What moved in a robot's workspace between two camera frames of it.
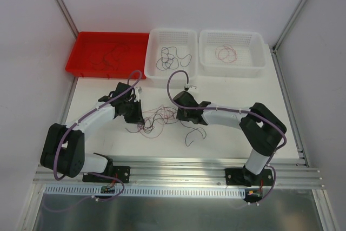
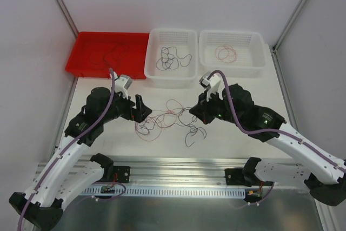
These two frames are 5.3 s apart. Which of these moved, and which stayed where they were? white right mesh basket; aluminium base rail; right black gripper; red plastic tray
Moved: right black gripper
Stayed: white right mesh basket; aluminium base rail; red plastic tray
